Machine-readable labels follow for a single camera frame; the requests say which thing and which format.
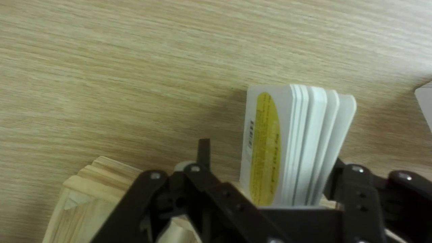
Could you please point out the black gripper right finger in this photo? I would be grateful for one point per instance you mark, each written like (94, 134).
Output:
(360, 193)

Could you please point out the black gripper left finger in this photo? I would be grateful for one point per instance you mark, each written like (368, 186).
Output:
(136, 202)

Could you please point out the wooden slat tray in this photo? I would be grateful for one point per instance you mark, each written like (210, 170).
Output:
(90, 193)

